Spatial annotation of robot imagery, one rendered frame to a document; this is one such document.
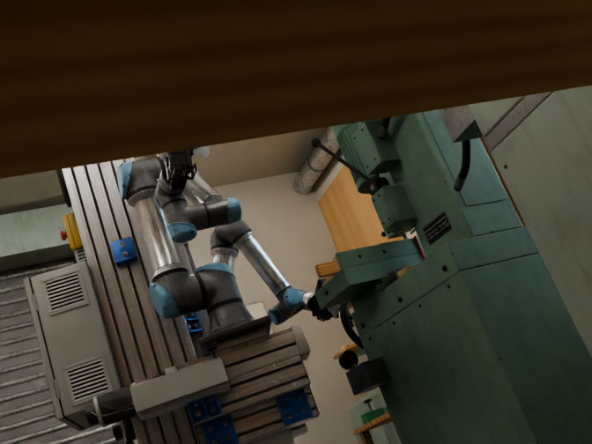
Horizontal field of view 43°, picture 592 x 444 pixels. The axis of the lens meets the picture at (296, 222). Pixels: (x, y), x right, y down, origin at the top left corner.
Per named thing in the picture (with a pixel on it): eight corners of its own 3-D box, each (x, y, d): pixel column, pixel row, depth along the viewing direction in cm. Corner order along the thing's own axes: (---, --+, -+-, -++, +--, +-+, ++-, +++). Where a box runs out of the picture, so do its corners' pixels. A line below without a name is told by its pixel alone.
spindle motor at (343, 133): (388, 192, 281) (358, 122, 291) (413, 168, 267) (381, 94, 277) (350, 197, 272) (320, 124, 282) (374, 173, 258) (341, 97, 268)
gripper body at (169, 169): (198, 168, 200) (190, 189, 210) (193, 140, 203) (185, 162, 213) (169, 170, 197) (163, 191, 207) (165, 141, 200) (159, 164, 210)
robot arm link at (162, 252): (210, 302, 230) (159, 149, 247) (162, 314, 224) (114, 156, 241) (203, 314, 240) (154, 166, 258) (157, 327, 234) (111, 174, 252)
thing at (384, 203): (405, 226, 244) (391, 195, 248) (417, 217, 239) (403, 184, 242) (382, 231, 239) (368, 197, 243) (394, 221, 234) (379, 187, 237)
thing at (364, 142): (386, 173, 249) (369, 134, 253) (401, 159, 241) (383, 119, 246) (366, 175, 244) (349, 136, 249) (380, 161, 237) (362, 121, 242)
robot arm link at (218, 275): (247, 294, 234) (233, 255, 239) (205, 304, 229) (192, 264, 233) (238, 307, 245) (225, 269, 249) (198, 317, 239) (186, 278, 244)
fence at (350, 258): (477, 241, 272) (469, 228, 273) (479, 240, 270) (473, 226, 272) (340, 270, 240) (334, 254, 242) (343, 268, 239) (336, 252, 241)
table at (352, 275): (438, 287, 293) (432, 273, 295) (486, 255, 269) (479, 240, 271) (307, 319, 261) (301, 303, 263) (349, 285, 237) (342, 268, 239)
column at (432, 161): (482, 256, 248) (397, 76, 271) (526, 226, 231) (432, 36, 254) (430, 268, 237) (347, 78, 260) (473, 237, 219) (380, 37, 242)
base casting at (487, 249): (456, 313, 278) (446, 290, 281) (565, 247, 233) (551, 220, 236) (358, 338, 255) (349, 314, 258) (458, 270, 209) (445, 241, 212)
